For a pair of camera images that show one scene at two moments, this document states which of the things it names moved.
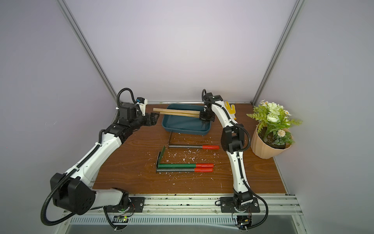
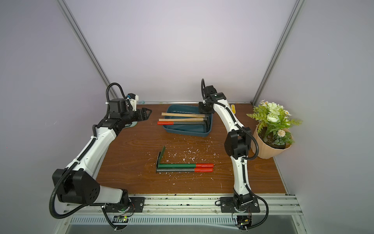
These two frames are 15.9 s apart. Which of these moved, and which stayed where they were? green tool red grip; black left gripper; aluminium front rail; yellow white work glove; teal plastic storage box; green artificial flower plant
Moved: black left gripper
Stayed: aluminium front rail; green artificial flower plant; teal plastic storage box; yellow white work glove; green tool red grip
